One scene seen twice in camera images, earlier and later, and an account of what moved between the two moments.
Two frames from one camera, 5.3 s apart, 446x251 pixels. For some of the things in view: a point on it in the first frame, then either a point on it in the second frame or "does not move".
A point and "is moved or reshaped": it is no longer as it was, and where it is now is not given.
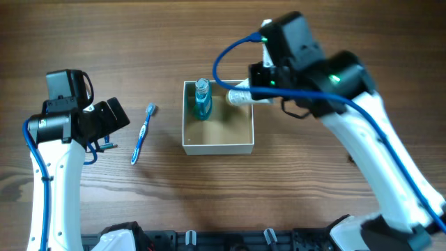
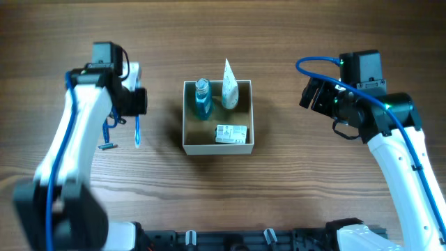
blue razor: [107, 145] does not move
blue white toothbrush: [150, 110] is moved or reshaped
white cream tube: [244, 97] → [230, 91]
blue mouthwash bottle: [203, 107] does not move
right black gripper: [260, 80] → [316, 98]
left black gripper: [105, 116] → [138, 101]
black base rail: [224, 240] does not move
